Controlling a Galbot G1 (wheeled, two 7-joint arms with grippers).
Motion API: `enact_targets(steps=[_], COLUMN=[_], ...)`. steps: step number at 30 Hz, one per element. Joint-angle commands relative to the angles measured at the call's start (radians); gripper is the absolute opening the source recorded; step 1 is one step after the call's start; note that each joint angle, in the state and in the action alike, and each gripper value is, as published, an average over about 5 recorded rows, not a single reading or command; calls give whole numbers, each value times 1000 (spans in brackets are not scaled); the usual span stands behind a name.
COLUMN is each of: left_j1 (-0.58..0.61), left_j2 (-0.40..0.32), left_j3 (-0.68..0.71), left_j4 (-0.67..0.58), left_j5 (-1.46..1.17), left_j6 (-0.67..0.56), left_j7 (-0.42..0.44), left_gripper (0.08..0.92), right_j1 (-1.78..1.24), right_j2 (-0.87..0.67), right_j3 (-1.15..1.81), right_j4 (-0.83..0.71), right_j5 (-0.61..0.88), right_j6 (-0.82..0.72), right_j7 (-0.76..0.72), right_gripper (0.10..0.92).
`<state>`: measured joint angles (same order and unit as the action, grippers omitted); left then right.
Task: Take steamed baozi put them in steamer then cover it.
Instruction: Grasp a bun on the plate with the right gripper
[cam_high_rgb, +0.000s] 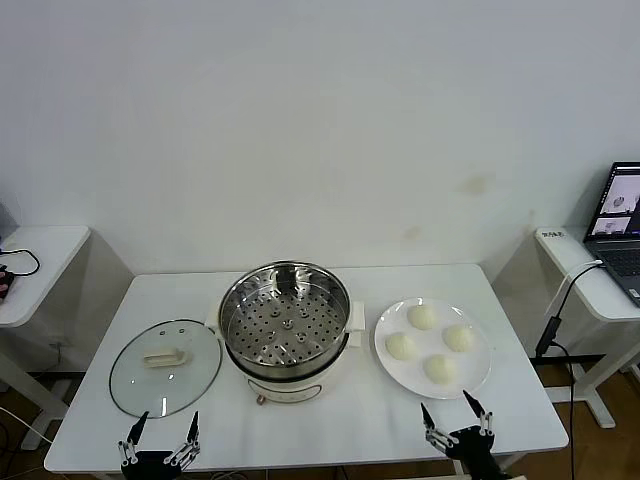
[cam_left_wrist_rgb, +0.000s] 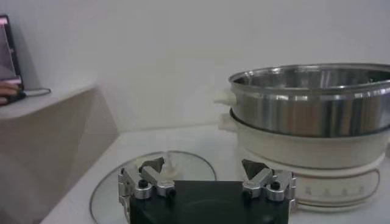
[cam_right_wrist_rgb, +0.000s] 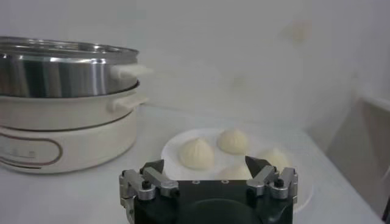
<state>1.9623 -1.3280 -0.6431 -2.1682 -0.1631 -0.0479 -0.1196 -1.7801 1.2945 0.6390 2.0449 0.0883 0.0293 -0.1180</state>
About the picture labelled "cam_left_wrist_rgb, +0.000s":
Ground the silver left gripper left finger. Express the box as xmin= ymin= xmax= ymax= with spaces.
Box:
xmin=118 ymin=156 xmax=177 ymax=201

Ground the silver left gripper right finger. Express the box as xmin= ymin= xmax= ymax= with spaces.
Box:
xmin=241 ymin=158 xmax=297 ymax=202

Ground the round glass pot lid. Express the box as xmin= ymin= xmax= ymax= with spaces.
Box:
xmin=89 ymin=150 xmax=218 ymax=224

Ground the black computer mouse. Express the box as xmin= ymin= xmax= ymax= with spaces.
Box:
xmin=5 ymin=89 xmax=27 ymax=104

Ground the stainless steel steamer basket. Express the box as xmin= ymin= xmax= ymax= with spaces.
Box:
xmin=213 ymin=63 xmax=390 ymax=138

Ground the person's bare hand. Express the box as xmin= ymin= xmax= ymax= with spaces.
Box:
xmin=0 ymin=81 xmax=21 ymax=106

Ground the cream electric cooking pot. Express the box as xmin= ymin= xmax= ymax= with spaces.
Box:
xmin=218 ymin=113 xmax=390 ymax=211

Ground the white side desk with mouse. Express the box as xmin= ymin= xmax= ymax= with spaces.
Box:
xmin=0 ymin=80 xmax=100 ymax=120

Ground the black laptop with pink screen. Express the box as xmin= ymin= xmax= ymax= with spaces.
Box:
xmin=0 ymin=14 xmax=25 ymax=91

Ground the black mouse cable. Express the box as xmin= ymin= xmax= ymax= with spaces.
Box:
xmin=23 ymin=87 xmax=52 ymax=98

